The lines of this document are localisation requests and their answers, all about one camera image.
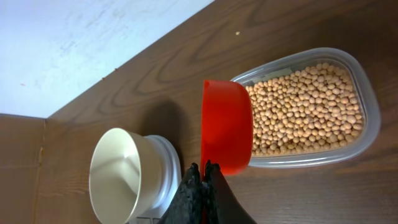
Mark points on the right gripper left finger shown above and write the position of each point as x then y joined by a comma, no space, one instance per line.
186,206

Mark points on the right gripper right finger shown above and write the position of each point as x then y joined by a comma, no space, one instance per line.
220,204

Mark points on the white digital kitchen scale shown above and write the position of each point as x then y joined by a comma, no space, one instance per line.
169,174

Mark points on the red plastic measuring scoop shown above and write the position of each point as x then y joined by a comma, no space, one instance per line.
226,126

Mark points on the white ceramic bowl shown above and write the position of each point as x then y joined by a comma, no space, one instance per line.
125,176

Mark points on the clear plastic container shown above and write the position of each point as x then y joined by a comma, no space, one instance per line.
367,102

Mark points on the soybeans in container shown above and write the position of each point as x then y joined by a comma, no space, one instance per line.
311,110

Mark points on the cardboard panel at left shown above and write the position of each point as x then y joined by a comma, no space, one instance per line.
21,144

